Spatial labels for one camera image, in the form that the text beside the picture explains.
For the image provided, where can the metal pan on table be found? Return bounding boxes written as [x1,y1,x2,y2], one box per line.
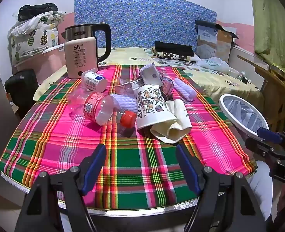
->
[269,64,285,82]

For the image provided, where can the blue floral mattress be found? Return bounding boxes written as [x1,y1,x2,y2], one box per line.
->
[74,0,217,48]

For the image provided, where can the plaid pink green tablecloth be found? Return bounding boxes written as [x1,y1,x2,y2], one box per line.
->
[0,67,257,210]

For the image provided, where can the white blue yogurt cup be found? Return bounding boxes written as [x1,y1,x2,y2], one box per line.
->
[82,70,107,93]

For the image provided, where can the white round trash bin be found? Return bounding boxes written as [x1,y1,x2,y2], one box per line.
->
[218,94,269,141]

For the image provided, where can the black clothes on pile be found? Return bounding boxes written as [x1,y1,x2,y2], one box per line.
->
[17,3,58,21]

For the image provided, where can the black steel electric kettle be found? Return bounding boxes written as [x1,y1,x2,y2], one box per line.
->
[61,23,112,67]

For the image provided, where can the open cardboard box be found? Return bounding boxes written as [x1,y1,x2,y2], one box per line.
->
[195,19,239,63]

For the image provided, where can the cream paper bag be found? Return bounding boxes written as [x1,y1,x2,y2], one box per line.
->
[150,99,192,144]

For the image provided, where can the small clear plastic cup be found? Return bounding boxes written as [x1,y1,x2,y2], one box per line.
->
[115,78,145,99]

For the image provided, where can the polka dot brown cloth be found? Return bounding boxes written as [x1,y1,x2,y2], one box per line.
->
[151,48,200,61]

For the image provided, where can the wooden round table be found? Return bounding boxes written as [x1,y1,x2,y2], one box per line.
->
[237,55,285,132]

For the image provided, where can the white plastic bag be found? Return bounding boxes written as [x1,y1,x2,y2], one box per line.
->
[196,57,230,74]

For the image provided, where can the clear bottle red label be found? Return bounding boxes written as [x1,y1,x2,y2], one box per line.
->
[67,87,137,129]

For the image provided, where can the black folded cloth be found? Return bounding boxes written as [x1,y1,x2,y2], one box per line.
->
[154,41,194,57]

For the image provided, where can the yellow pineapple bed sheet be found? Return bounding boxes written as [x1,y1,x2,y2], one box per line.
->
[33,47,265,107]

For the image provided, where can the white foam net sleeve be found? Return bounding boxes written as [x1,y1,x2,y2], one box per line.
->
[173,78,196,102]
[110,94,138,113]

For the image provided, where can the pink thermos box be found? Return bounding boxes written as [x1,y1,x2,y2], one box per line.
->
[64,37,98,79]

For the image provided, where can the patterned paper cup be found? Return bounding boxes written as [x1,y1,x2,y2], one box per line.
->
[137,84,176,130]

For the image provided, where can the purple grape drink carton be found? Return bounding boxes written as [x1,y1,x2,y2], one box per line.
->
[139,63,163,87]

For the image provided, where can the red drink can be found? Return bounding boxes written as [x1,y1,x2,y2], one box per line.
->
[161,77,174,101]

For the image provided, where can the small bottle on bed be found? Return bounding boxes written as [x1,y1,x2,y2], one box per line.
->
[237,71,252,84]

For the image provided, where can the green curtain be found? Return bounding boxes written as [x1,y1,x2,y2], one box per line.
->
[252,0,285,73]

